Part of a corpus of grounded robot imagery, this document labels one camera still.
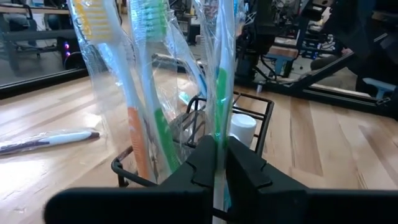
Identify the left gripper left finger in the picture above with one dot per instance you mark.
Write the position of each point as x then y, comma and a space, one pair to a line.
155, 205

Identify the purple toothbrush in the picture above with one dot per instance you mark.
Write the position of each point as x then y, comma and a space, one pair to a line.
62, 138

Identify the grey background table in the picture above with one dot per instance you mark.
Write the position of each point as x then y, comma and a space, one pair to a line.
37, 35

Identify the orange toothbrush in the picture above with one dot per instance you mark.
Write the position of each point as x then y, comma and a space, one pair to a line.
136, 140

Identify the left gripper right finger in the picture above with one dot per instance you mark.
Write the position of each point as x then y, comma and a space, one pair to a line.
280, 205

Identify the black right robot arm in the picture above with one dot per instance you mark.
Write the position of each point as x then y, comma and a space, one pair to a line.
258, 40

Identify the blue-grey metal stand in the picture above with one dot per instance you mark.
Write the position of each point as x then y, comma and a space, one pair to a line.
379, 85

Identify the green toothbrush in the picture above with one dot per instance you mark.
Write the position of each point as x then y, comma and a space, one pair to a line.
164, 137
222, 93

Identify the blue mouthwash bottle white cap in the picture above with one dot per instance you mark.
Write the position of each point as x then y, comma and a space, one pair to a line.
244, 127

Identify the blue toothbrush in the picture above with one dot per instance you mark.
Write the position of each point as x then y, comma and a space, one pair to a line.
202, 85

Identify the black computer tower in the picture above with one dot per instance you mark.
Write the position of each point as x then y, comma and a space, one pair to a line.
73, 59

